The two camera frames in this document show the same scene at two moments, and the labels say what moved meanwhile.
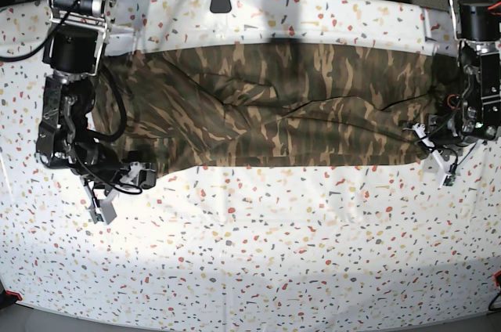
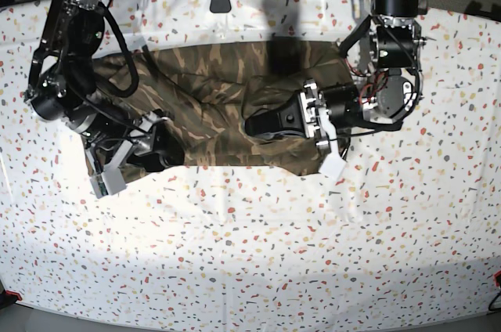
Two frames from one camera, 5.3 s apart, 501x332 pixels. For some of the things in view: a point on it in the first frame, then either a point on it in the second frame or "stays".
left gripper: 105,174 -> 108,153
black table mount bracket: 221,1 stays
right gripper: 445,141 -> 326,110
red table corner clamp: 12,293 stays
